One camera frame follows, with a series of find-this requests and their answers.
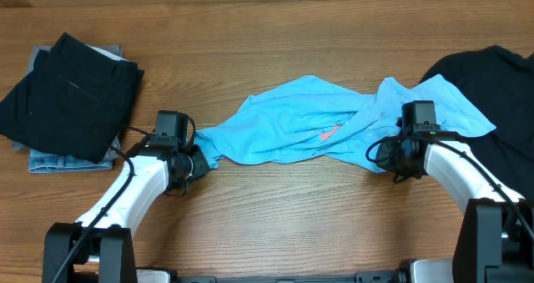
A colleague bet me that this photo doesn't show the folded blue jeans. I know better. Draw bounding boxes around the folded blue jeans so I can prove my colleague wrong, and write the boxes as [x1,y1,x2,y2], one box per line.
[28,149,113,174]

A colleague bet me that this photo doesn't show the black t-shirt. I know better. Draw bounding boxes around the black t-shirt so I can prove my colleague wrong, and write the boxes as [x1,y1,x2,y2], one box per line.
[421,45,533,202]

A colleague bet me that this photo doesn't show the folded black pants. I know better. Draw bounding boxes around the folded black pants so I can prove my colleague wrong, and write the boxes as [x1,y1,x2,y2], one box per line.
[1,33,144,163]

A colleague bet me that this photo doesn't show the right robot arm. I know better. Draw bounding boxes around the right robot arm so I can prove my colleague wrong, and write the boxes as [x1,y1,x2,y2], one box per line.
[365,101,533,283]

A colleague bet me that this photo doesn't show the light blue t-shirt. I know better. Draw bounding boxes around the light blue t-shirt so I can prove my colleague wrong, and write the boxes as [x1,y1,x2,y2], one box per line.
[195,75,496,173]

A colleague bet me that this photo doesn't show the right black cable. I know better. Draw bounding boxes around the right black cable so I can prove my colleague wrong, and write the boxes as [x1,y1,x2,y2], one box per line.
[365,134,534,242]

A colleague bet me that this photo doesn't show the left black cable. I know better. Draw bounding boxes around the left black cable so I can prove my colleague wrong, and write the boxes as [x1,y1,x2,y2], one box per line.
[49,115,197,283]

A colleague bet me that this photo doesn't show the black cable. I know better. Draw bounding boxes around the black cable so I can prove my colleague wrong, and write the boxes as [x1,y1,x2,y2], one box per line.
[365,134,534,242]
[49,115,197,283]

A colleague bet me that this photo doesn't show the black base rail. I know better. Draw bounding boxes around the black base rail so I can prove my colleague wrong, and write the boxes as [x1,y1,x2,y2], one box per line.
[137,260,418,283]

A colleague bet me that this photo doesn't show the folded grey garment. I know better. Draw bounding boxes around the folded grey garment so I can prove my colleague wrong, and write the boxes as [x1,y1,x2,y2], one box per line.
[11,44,124,152]

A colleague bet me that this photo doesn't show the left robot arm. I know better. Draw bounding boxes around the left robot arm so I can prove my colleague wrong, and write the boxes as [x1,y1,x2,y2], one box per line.
[42,110,209,283]

